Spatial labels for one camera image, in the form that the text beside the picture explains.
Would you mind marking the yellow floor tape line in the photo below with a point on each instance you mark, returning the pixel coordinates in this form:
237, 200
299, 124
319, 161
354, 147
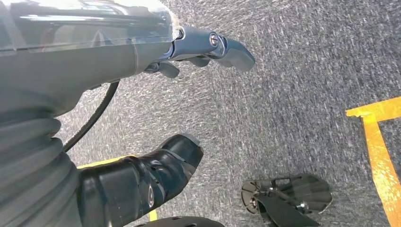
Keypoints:
153, 215

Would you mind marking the black robot foot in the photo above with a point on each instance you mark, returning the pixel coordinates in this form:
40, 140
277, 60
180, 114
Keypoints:
297, 191

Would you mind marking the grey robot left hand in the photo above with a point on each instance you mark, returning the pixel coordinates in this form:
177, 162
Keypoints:
78, 56

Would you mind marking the yellow floor tape square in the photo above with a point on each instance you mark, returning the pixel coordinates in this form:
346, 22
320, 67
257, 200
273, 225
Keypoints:
382, 175

